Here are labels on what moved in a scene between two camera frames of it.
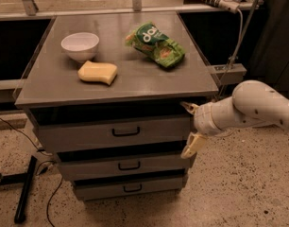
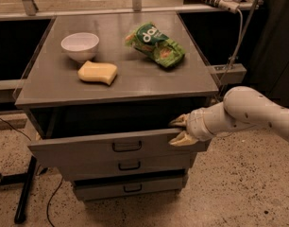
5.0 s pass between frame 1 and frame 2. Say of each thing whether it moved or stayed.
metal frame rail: stayed
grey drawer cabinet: stayed
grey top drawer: moved
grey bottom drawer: stayed
